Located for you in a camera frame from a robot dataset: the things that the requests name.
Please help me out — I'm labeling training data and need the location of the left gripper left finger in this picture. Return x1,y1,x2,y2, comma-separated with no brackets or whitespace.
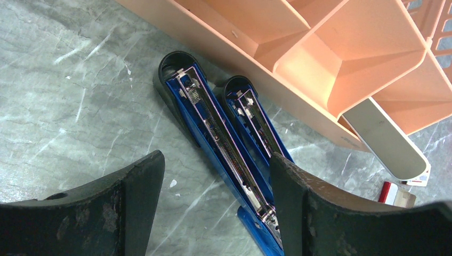
1,150,165,255

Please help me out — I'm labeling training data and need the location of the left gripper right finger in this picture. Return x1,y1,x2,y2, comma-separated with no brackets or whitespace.
270,153,451,255

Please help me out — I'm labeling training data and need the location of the blue stapler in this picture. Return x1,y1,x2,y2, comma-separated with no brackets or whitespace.
218,75,293,164
155,51,284,255

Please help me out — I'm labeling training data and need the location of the white grey stapler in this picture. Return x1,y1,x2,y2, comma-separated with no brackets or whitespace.
342,97,431,187

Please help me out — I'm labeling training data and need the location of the orange plastic desk organizer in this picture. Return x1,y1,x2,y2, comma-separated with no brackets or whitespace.
121,0,451,151

